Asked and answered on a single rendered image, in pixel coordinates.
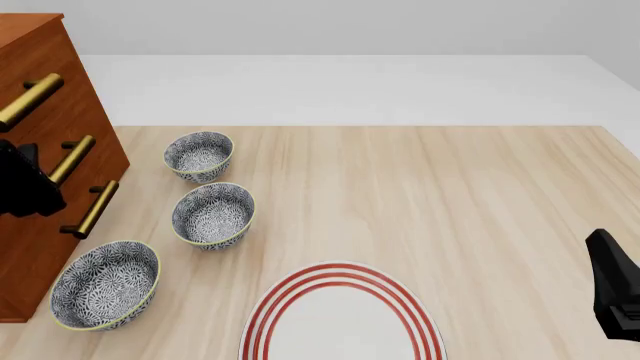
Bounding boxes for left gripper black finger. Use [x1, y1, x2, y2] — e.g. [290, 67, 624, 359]
[0, 138, 21, 216]
[16, 142, 68, 219]

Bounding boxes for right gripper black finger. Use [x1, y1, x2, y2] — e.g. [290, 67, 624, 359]
[584, 228, 640, 313]

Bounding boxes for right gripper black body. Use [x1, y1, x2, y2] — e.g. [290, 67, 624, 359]
[593, 302, 640, 343]

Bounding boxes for wooden cabinet drawer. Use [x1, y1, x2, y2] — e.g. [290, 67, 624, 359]
[0, 72, 114, 271]
[0, 121, 131, 321]
[0, 22, 92, 151]

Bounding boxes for wooden cabinet with drawers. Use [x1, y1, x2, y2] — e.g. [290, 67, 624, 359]
[0, 13, 132, 324]

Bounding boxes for blue patterned bowl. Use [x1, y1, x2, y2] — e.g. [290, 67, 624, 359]
[48, 239, 163, 333]
[171, 181, 257, 252]
[163, 130, 236, 185]

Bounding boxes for white plate with red rings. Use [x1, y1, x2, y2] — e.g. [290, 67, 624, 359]
[238, 259, 449, 360]

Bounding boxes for brass drawer handle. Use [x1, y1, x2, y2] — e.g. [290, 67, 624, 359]
[46, 134, 97, 187]
[59, 179, 121, 240]
[0, 72, 66, 134]

